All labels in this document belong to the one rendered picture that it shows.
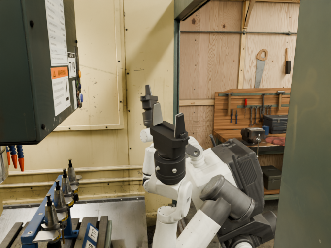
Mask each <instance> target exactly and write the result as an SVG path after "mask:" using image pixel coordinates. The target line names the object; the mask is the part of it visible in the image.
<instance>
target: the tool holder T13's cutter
mask: <svg viewBox="0 0 331 248"><path fill-rule="evenodd" d="M47 248H62V245H61V240H60V239H59V240H58V241H57V242H55V243H52V244H51V243H49V242H48V243H47Z"/></svg>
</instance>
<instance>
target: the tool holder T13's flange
mask: <svg viewBox="0 0 331 248"><path fill-rule="evenodd" d="M58 220H59V222H58V223H57V224H55V225H53V226H45V225H44V221H43V224H42V225H41V227H42V231H50V230H57V231H58V232H59V231H60V230H61V229H60V227H62V224H61V223H62V220H61V219H60V218H59V217H58Z"/></svg>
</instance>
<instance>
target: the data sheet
mask: <svg viewBox="0 0 331 248"><path fill-rule="evenodd" d="M45 7H46V18H47V28H48V38H49V48H50V58H51V66H57V65H68V60H67V47H66V30H65V19H64V7H63V0H45Z"/></svg>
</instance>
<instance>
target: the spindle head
mask: <svg viewBox="0 0 331 248"><path fill-rule="evenodd" d="M63 7H64V19H65V30H66V47H67V52H70V53H75V46H77V43H78V41H77V37H76V24H75V11H74V0H63ZM75 60H76V58H75ZM75 65H76V64H75ZM57 67H67V72H68V65H57V66H51V58H50V48H49V38H48V28H47V18H46V7H45V0H0V146H17V145H37V144H39V143H40V142H41V141H42V140H43V139H44V138H45V137H46V136H47V135H49V134H50V133H51V132H52V131H53V130H54V129H55V128H56V127H58V126H59V125H60V124H61V123H62V122H63V121H64V120H65V119H66V118H68V117H69V116H70V115H71V114H72V113H73V112H74V111H75V110H76V109H78V107H77V108H76V109H75V108H74V96H73V84H72V82H73V81H74V80H76V79H77V76H75V77H71V78H69V72H68V84H69V96H70V106H69V107H67V108H66V109H65V110H63V111H62V112H61V113H59V114H58V115H56V116H55V109H54V99H53V89H52V79H51V68H57ZM76 72H77V71H76Z"/></svg>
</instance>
